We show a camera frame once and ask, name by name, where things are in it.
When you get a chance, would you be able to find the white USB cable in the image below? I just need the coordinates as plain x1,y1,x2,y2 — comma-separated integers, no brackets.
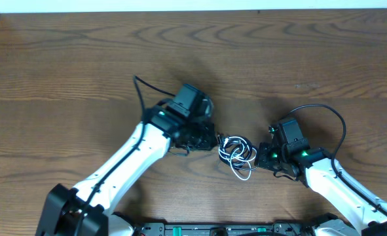
218,136,258,182

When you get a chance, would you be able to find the black USB cable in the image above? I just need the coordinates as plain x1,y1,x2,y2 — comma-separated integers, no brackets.
216,132,259,172

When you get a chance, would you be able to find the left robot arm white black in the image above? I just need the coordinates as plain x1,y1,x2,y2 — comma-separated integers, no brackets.
36,84,217,235

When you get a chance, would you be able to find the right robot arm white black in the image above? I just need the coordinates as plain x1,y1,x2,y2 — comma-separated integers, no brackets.
255,118,387,235

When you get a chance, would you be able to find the black left camera cable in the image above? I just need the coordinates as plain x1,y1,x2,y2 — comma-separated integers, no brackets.
73,75,181,236

